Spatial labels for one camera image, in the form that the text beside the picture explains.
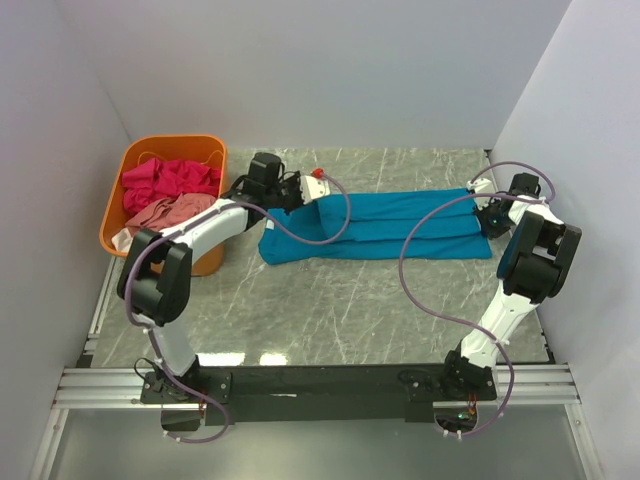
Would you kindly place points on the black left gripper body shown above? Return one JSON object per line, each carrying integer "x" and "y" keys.
{"x": 287, "y": 194}

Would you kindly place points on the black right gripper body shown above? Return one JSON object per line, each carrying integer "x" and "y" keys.
{"x": 493, "y": 222}

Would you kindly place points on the blue t shirt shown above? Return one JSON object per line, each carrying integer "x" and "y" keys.
{"x": 379, "y": 225}

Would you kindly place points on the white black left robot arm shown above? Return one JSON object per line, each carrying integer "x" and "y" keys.
{"x": 156, "y": 279}

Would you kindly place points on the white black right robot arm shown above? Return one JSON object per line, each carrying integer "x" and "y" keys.
{"x": 533, "y": 267}

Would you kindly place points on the orange plastic laundry basket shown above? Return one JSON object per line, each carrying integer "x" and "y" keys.
{"x": 205, "y": 149}

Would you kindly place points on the dusty pink t shirt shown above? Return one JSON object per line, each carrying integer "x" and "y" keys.
{"x": 167, "y": 212}

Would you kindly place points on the magenta t shirt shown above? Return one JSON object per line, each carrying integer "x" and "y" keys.
{"x": 156, "y": 179}

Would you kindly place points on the white cloth in basket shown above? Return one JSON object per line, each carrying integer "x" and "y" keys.
{"x": 123, "y": 240}

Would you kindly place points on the black base crossbeam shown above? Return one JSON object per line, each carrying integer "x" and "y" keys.
{"x": 318, "y": 393}

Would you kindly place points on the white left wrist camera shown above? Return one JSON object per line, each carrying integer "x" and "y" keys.
{"x": 314, "y": 186}

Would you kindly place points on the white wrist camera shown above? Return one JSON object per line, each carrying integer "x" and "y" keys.
{"x": 314, "y": 186}
{"x": 481, "y": 185}

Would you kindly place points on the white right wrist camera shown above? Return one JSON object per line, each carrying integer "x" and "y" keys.
{"x": 481, "y": 185}

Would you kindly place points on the aluminium frame rail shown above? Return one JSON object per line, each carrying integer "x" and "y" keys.
{"x": 119, "y": 389}

